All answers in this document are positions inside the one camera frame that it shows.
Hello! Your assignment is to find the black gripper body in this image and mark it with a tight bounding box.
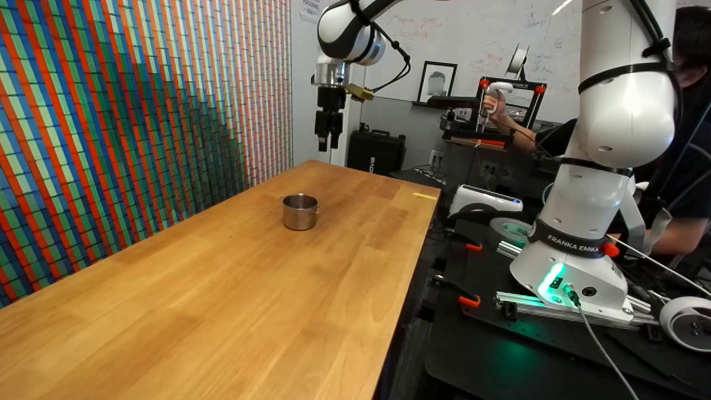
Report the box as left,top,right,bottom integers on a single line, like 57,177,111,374
314,83,349,141

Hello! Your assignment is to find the silver metal bowl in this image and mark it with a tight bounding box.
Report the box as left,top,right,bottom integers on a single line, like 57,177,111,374
280,191,322,234

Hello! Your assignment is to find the person's raised hand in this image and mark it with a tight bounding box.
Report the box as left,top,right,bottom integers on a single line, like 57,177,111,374
482,91,517,138

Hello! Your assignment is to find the black hard case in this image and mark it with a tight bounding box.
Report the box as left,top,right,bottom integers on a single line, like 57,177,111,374
345,127,410,177

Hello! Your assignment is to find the framed portrait picture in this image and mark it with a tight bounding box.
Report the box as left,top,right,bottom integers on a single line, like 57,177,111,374
415,60,460,106

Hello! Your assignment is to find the orange black clamp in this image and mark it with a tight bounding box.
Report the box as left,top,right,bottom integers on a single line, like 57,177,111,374
443,226,488,257
431,273,485,314

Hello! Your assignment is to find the black orange 3D printer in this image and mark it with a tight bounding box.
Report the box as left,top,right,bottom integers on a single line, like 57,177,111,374
474,73,550,133

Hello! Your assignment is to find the round grey lamp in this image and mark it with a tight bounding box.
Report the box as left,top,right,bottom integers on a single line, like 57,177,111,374
508,44,533,77

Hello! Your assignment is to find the pale round disc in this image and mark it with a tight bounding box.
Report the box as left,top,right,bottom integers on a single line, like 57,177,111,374
490,215,537,248

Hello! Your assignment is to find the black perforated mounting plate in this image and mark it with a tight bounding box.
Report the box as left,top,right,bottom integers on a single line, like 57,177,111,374
422,217,711,400

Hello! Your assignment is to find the person in dark shirt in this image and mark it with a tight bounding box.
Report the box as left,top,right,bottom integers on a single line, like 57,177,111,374
485,5,711,262

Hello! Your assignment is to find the white tape roll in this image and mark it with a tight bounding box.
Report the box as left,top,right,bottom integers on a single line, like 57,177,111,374
658,293,711,356

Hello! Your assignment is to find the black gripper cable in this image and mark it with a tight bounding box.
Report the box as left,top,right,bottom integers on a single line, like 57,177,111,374
367,20,415,95

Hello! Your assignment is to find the aluminium rail under robot base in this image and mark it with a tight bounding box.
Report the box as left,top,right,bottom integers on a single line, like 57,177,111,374
493,290,662,328

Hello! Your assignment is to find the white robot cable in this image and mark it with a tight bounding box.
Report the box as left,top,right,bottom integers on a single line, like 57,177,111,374
564,290,645,400

